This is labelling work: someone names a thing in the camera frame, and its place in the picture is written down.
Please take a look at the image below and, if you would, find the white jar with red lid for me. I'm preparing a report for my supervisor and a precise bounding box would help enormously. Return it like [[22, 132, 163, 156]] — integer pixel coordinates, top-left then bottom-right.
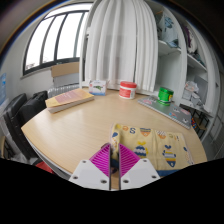
[[118, 80, 138, 100]]

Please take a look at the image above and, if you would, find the small white printed box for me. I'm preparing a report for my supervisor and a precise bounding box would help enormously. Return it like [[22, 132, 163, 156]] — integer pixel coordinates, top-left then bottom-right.
[[88, 79, 108, 97]]

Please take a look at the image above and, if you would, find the yellow fish-print towel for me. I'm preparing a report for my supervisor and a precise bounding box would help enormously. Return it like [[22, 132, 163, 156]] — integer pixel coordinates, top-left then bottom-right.
[[108, 123, 196, 178]]

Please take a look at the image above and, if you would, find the white ribbed radiator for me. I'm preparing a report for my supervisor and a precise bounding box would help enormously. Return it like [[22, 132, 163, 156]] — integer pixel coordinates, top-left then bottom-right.
[[47, 83, 81, 99]]

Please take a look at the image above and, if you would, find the black-framed window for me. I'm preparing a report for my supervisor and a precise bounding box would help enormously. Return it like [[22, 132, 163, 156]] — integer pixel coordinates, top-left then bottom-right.
[[22, 3, 93, 77]]

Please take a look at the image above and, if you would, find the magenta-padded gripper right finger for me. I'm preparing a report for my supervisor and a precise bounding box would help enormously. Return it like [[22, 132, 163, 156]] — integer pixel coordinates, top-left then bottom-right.
[[119, 143, 162, 191]]

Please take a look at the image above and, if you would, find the wooden chair with black frame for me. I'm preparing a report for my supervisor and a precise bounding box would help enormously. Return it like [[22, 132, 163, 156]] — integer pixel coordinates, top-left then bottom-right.
[[193, 109, 209, 139]]

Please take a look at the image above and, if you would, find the white shelf unit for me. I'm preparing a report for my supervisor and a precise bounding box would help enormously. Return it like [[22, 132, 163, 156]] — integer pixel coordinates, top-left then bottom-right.
[[79, 0, 221, 141]]

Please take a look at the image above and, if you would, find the tan paperback book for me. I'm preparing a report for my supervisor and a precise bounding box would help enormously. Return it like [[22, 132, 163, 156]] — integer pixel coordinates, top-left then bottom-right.
[[44, 87, 95, 114]]

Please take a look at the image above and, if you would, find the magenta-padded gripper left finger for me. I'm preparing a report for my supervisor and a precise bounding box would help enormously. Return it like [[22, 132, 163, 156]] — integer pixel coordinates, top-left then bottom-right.
[[68, 143, 112, 191]]

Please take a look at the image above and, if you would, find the brown cardboard box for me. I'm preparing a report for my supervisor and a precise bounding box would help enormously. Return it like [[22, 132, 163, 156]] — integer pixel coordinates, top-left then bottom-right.
[[50, 61, 81, 88]]

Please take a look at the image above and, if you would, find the grey laptop with stickers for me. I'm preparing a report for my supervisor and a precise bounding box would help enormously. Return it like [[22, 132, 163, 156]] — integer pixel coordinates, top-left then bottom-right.
[[137, 95, 193, 130]]

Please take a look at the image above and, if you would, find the multicoloured patterned bag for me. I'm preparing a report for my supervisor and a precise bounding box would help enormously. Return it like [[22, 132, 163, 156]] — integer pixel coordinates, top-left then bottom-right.
[[190, 116, 198, 130]]

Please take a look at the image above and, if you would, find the green metal can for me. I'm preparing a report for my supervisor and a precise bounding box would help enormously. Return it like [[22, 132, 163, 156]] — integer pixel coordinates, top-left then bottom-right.
[[157, 86, 175, 107]]

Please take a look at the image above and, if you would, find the wide white curtain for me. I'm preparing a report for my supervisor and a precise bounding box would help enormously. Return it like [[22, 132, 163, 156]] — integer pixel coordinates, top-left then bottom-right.
[[84, 0, 159, 94]]

